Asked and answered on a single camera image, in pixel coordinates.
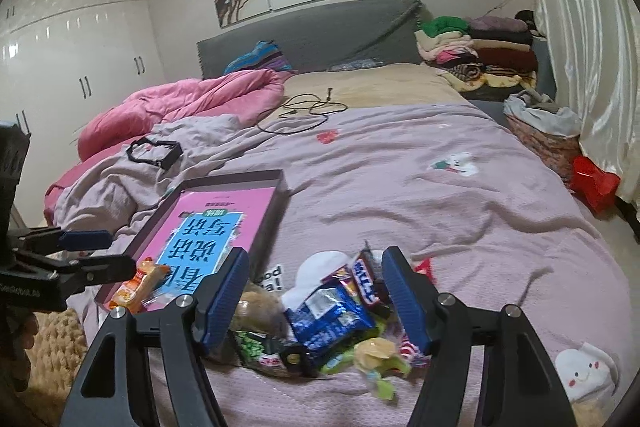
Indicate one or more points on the black plastic frame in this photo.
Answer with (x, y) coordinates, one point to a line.
(156, 153)

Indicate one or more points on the white satin curtain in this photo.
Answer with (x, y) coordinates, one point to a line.
(594, 50)

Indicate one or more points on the red lollipop snack packet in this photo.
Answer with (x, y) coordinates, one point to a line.
(415, 346)

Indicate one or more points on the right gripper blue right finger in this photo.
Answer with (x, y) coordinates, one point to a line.
(519, 387)

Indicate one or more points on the white wardrobe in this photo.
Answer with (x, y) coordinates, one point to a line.
(62, 63)

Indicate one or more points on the purple orange snack packet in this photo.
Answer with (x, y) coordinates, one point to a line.
(343, 275)

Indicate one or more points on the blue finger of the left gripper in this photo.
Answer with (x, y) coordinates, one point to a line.
(87, 239)
(95, 271)

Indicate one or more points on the beige bed sheet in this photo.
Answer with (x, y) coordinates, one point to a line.
(390, 85)

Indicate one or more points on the basket with grey cloth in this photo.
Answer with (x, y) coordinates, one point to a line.
(550, 131)

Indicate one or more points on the beige knitted rug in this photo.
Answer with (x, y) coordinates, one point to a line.
(60, 346)

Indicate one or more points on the pile of folded clothes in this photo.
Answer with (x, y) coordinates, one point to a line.
(484, 58)

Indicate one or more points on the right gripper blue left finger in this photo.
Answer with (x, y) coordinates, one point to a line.
(113, 386)

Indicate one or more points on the dark cardboard box tray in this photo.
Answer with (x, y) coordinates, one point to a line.
(258, 252)

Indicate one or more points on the green black snack packet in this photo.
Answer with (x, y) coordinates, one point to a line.
(267, 354)

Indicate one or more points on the pink quilt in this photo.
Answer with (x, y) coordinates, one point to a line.
(249, 95)

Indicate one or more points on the blue biscuit packet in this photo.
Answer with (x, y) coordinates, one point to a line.
(326, 318)

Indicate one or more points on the pink children's book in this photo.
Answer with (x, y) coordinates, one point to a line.
(198, 232)

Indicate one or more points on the red plastic bag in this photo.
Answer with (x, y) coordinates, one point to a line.
(595, 187)

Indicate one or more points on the blue striped pillow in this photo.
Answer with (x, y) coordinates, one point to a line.
(265, 55)

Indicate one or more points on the person's left hand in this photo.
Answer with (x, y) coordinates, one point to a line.
(19, 328)

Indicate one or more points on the brown chocolate bar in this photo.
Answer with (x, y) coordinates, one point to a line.
(368, 277)

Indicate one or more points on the grey headboard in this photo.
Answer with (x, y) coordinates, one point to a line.
(315, 39)

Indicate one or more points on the clear bag round pastry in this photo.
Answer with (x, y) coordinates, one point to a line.
(259, 311)

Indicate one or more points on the green yellow snack bag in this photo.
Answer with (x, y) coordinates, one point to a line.
(374, 358)

